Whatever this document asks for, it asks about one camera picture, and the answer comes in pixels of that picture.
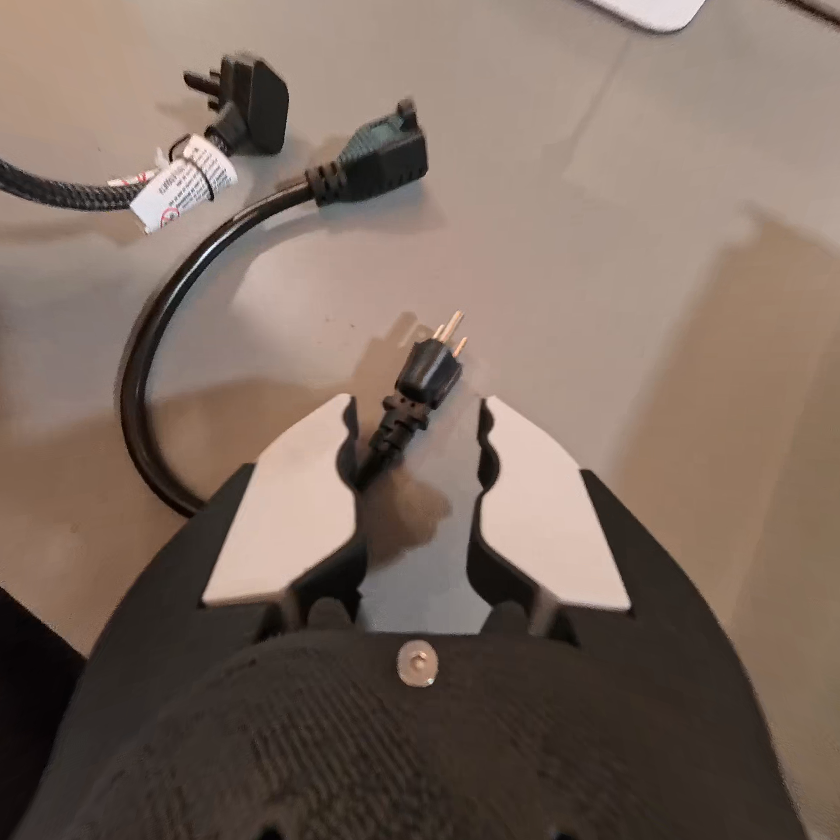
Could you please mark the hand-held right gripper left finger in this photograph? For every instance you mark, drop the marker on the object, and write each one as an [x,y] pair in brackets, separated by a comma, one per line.
[289,505]

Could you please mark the grey desk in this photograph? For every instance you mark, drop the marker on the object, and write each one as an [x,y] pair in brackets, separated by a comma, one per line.
[590,197]

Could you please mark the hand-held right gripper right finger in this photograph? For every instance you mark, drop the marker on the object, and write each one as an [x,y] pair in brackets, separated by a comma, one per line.
[551,525]

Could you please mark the instruction board on white stand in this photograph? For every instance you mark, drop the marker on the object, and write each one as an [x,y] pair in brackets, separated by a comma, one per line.
[643,13]

